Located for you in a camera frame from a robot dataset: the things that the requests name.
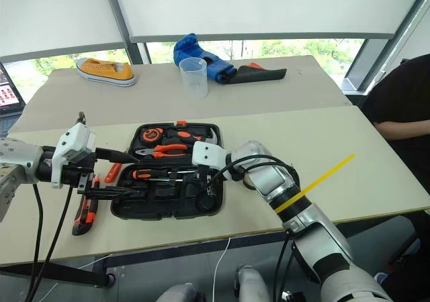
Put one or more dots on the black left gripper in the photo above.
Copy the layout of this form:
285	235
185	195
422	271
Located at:
80	172

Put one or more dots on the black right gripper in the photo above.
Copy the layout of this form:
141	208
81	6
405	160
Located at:
210	174

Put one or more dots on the black plastic tool case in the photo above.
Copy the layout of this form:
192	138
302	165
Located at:
168	204

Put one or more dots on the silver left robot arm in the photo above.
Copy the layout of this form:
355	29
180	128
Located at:
16	156

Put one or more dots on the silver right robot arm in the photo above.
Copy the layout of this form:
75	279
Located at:
322	235

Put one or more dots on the person's bare forearm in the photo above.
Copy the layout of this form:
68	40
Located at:
403	130

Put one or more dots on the slim orange tool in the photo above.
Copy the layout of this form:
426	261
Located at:
113	172

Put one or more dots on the black orange utility knife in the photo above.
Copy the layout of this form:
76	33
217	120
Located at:
85	214

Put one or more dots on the orange black tape measure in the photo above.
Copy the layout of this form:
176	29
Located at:
152	135

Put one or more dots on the small dark metal object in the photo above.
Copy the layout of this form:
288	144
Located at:
82	118

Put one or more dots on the clear plastic measuring cup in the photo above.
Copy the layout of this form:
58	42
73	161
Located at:
194	80

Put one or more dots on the yellow canvas sneaker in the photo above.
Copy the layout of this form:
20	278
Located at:
107	72

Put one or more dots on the yellow zip tie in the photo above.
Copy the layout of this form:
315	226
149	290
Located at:
319	179

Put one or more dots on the grey rounded robot shape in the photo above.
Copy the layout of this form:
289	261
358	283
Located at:
178	293
252	285

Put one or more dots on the blue boxing glove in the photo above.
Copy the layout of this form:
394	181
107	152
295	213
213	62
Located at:
195	53

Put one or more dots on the laptop screen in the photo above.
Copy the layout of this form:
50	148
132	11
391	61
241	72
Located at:
8	94

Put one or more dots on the white roller blind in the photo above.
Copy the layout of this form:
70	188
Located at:
262	6
50	13

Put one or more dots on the person in black shirt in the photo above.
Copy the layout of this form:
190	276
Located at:
403	94

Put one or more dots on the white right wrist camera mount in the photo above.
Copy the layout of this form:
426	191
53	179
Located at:
210	154

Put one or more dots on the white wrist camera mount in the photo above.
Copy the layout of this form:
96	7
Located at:
75	137
210	154

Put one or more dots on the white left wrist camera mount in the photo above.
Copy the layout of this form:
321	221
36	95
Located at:
75	137

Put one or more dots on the black table frame leg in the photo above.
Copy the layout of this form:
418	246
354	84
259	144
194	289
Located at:
107	273

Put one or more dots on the grey window frame post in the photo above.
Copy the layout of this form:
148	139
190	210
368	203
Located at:
386	47
126	30

